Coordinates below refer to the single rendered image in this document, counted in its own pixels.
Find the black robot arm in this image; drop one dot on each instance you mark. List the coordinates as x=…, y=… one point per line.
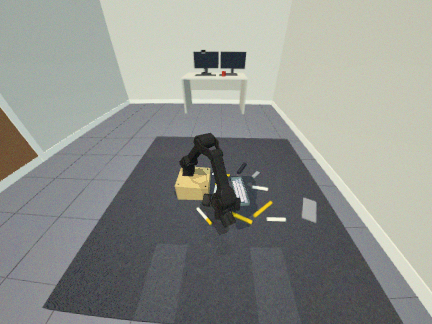
x=224, y=199

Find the keyboard with white letter keys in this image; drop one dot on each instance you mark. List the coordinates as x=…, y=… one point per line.
x=240, y=191

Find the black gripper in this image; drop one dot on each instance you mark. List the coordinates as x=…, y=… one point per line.
x=207, y=199

